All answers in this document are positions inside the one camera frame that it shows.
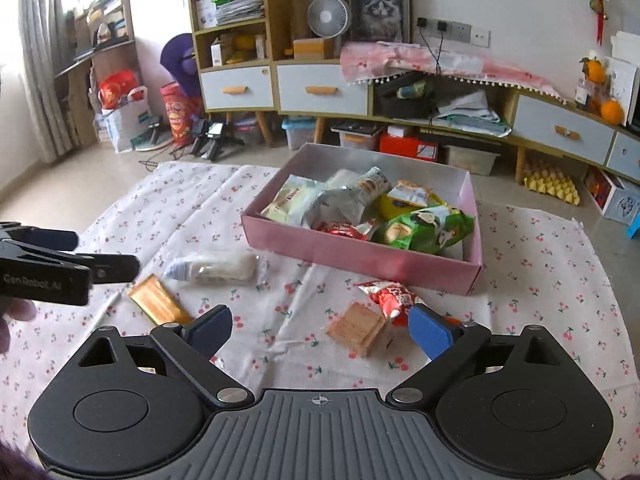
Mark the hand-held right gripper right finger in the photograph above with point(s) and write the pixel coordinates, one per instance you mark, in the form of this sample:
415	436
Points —
430	332

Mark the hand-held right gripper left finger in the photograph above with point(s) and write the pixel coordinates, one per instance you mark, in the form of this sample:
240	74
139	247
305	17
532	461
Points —
212	330

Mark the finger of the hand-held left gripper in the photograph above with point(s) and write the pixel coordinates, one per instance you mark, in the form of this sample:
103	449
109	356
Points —
115	266
50	240

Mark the clear white snack packet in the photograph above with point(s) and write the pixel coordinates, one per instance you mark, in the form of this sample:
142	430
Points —
220	267

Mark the green snack packet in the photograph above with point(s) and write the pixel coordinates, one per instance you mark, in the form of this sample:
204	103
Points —
425	230

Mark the pink cardboard box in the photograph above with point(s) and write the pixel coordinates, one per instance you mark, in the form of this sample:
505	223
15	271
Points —
350	257

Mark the yellow snack packet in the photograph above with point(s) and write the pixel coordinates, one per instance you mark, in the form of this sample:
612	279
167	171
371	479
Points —
407	195

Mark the person's left hand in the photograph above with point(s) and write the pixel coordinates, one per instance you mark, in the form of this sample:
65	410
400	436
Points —
12	312

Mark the cherry print cloth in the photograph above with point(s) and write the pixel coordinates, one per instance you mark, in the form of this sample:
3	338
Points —
525	285

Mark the white shopping bag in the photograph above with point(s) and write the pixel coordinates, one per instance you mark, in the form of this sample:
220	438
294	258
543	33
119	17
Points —
122	125

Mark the black tripod stands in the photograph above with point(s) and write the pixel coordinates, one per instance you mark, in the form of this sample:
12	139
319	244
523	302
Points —
212	137

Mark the red plastic bag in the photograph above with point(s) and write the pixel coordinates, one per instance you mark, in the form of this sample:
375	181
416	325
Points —
117	87

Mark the clear storage box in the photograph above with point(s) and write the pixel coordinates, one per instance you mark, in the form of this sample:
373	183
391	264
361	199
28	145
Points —
470	160

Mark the grey curtain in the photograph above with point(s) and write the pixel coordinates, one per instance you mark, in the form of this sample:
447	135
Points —
40	60

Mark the red box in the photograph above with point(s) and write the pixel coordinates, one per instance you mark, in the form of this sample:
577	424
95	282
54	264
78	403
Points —
407	147

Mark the long wooden cabinet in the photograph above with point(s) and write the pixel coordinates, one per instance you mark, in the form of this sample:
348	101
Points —
520	165

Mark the dark purple clothing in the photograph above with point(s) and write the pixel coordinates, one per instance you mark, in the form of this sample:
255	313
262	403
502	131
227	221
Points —
10	465

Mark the wooden shelf rack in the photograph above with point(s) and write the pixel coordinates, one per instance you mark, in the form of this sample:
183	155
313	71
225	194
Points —
100	52

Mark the yellow egg tray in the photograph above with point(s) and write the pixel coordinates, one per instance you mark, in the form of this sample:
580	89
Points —
550	180

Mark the black lidded storage box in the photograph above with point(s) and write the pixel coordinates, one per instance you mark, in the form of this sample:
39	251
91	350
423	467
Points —
355	132

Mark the blue lidded storage box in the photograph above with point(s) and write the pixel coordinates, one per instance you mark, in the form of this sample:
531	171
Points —
297	134

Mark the pile of papers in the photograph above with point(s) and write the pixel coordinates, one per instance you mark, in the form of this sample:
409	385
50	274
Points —
470	112

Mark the blue plastic stool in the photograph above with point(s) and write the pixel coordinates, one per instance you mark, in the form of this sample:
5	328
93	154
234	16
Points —
635	227

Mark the white printed cardboard box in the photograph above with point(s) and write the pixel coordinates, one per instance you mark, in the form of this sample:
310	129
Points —
622	205

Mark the black bag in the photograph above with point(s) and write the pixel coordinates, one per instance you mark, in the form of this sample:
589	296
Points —
405	97

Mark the pink lace cloth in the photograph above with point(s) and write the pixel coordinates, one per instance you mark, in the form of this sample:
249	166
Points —
380	57

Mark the tall wooden shelf cabinet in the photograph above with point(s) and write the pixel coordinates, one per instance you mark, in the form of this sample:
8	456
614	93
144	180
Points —
275	35

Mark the stack of documents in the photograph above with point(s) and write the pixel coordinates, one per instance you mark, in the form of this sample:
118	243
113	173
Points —
232	7

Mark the orange fruit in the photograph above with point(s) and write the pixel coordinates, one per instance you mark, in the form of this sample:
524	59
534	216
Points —
595	70
611	111

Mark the orange cardboard box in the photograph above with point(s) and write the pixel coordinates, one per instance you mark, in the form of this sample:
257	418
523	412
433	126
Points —
312	48

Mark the white boxes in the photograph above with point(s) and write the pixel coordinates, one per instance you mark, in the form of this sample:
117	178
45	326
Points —
625	75

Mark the small white fan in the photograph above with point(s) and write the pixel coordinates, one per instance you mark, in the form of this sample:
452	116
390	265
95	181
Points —
327	16

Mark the framed cat picture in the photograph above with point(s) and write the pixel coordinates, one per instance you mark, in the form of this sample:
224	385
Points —
378	5

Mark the red hanging ornament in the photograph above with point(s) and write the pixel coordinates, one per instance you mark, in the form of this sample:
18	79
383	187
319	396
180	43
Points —
598	15

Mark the white wall socket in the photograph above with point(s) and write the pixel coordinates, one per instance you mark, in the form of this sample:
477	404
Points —
479	36

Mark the grey wall socket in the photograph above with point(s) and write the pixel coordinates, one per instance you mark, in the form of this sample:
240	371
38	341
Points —
460	32

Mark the black wall plug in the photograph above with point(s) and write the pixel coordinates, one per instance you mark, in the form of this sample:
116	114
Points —
442	26
424	22

